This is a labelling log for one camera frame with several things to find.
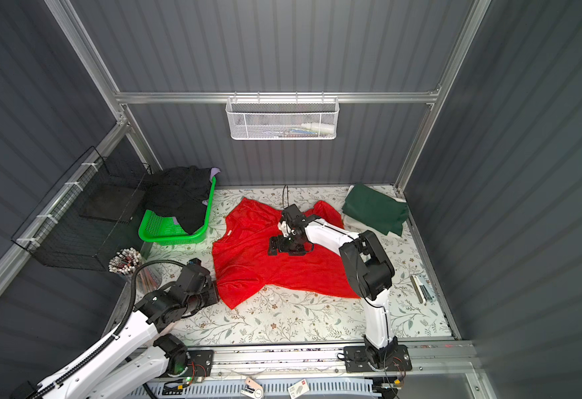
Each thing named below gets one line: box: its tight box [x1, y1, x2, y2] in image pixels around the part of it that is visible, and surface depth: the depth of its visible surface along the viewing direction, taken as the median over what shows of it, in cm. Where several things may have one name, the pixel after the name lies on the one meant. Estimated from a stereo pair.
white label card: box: [287, 378, 310, 399], surface depth 70 cm
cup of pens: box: [108, 247, 163, 297], surface depth 80 cm
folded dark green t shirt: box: [341, 182, 410, 237], surface depth 106 cm
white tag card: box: [240, 376, 264, 399], surface depth 69 cm
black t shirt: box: [141, 166, 212, 236], surface depth 110 cm
